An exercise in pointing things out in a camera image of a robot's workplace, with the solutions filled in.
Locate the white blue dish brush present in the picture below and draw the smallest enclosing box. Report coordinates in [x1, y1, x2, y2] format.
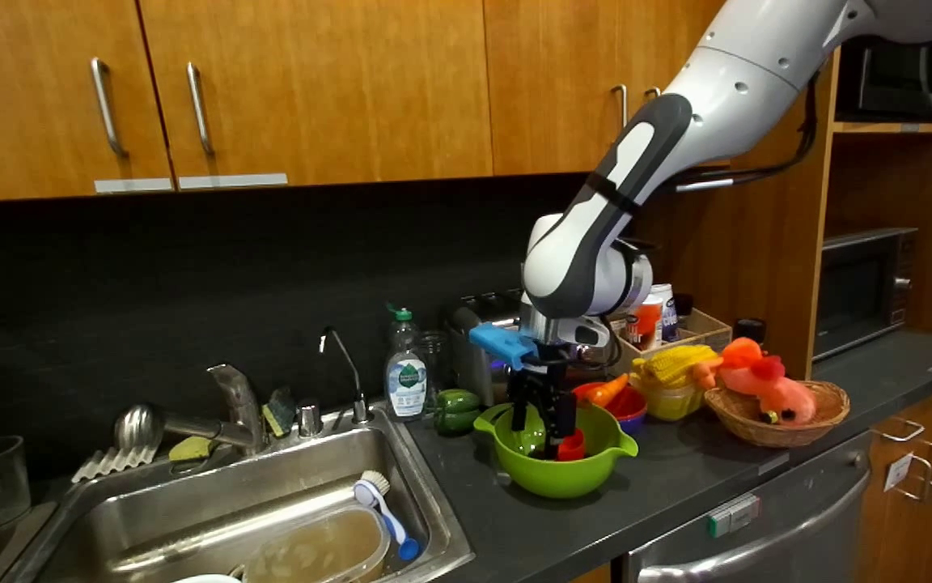
[350, 467, 428, 566]

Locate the yellow green sponge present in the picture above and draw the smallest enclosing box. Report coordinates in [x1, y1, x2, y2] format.
[164, 434, 218, 467]

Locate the orange pink plush toy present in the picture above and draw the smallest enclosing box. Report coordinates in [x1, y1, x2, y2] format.
[691, 334, 818, 427]

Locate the slotted metal spatula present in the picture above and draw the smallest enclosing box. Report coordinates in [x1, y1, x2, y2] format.
[68, 445, 162, 489]

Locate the clear plastic container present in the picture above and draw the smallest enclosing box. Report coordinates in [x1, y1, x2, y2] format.
[236, 503, 396, 583]

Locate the wooden shelf unit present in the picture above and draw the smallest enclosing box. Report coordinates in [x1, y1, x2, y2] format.
[638, 44, 932, 384]

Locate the green mixing bowl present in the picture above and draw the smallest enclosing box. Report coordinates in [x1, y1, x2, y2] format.
[474, 400, 640, 503]

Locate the silver toaster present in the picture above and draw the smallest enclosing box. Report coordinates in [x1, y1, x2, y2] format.
[443, 289, 532, 407]

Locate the wooden cabinet door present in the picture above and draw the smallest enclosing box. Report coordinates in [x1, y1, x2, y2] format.
[0, 0, 177, 208]
[132, 0, 494, 196]
[479, 0, 722, 177]

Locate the wooden base cabinet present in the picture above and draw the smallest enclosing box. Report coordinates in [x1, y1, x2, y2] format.
[857, 367, 932, 583]

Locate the small yellow bowl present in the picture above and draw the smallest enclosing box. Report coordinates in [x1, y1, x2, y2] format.
[628, 370, 706, 424]

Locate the wicker basket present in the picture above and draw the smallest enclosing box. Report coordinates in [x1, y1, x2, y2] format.
[700, 377, 854, 449]

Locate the white cabinet label strip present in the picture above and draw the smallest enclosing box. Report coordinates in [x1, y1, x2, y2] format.
[176, 168, 290, 196]
[91, 176, 177, 198]

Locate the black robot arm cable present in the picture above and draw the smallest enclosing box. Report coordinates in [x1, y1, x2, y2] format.
[674, 74, 830, 196]

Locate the clear dish soap bottle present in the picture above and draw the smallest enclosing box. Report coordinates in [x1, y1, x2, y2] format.
[383, 305, 431, 422]

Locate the white hanging tag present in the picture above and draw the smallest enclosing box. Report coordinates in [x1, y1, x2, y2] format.
[880, 446, 917, 489]

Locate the silver drawer handle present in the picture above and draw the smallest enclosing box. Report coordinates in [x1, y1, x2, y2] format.
[874, 412, 930, 445]
[898, 445, 932, 503]

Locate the black toaster oven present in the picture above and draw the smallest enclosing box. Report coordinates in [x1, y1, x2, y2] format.
[814, 223, 919, 363]

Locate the orange toy carrot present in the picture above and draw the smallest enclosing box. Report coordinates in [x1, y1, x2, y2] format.
[575, 373, 633, 412]

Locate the wide metal faucet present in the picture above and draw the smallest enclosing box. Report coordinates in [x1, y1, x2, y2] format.
[204, 363, 269, 453]

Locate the white canister purple label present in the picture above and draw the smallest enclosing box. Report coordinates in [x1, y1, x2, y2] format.
[643, 281, 683, 339]

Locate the dark green scrub sponge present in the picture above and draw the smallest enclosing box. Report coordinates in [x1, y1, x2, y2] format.
[258, 385, 297, 440]

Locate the stainless steel dishwasher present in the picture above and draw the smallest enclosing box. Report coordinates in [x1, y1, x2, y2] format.
[609, 431, 874, 583]

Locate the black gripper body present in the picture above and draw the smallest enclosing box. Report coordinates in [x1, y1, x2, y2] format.
[506, 356, 584, 416]

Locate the white canister red label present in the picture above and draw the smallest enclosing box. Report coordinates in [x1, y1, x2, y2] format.
[628, 298, 667, 350]

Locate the green bell pepper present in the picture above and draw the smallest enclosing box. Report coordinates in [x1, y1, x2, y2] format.
[428, 385, 486, 440]

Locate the black steel microwave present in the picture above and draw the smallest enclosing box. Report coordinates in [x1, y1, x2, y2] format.
[836, 26, 932, 124]

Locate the thin curved metal faucet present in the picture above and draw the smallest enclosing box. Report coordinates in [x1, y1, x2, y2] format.
[313, 325, 373, 431]

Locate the yellow toy banana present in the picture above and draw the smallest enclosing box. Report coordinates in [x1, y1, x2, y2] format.
[631, 339, 722, 390]

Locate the glass jar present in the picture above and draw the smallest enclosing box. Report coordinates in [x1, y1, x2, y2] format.
[0, 434, 37, 537]

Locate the dishwasher status magnet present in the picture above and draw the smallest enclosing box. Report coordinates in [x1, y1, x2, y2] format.
[702, 493, 763, 540]

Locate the wooden condiment box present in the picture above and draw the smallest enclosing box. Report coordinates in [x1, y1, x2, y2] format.
[604, 305, 735, 377]

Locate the metal ladle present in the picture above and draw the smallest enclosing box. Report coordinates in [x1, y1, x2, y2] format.
[109, 401, 258, 453]

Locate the stainless steel sink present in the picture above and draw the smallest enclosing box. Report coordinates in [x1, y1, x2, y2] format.
[9, 401, 479, 583]

